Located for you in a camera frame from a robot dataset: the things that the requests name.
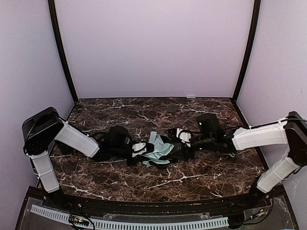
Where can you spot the white slotted cable duct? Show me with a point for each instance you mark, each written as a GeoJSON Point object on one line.
{"type": "Point", "coordinates": [129, 222]}

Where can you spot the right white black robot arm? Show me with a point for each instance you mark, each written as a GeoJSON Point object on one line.
{"type": "Point", "coordinates": [291, 131]}

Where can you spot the mint and black folding umbrella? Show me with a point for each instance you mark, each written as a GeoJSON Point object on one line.
{"type": "Point", "coordinates": [158, 153]}

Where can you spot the black frame post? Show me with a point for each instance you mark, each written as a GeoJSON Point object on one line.
{"type": "Point", "coordinates": [60, 48]}
{"type": "Point", "coordinates": [248, 50]}

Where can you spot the right black frame post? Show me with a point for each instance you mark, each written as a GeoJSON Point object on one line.
{"type": "Point", "coordinates": [248, 50]}

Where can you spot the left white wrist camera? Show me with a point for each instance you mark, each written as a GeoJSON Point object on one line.
{"type": "Point", "coordinates": [142, 148]}

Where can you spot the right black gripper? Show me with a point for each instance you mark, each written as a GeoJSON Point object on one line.
{"type": "Point", "coordinates": [185, 150]}

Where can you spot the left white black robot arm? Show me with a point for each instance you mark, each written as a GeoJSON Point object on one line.
{"type": "Point", "coordinates": [47, 127]}

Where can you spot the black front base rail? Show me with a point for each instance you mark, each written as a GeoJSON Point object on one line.
{"type": "Point", "coordinates": [96, 207]}

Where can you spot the small green circuit board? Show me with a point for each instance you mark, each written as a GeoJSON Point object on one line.
{"type": "Point", "coordinates": [78, 221]}

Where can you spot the left black frame post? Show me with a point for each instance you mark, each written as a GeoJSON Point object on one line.
{"type": "Point", "coordinates": [60, 48]}

